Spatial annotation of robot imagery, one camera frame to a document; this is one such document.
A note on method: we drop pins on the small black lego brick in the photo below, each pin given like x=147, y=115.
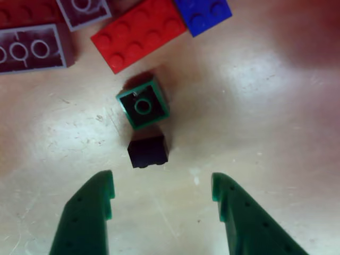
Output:
x=147, y=151

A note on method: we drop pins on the small green square lego brick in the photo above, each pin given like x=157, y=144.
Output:
x=159, y=93

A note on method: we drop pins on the long red lego brick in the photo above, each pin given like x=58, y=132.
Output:
x=138, y=34

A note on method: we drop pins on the small grey square lego brick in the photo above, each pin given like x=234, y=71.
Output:
x=79, y=21

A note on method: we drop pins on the brown lego plate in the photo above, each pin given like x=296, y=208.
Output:
x=26, y=13

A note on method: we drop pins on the small blue lego brick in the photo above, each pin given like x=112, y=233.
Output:
x=202, y=16

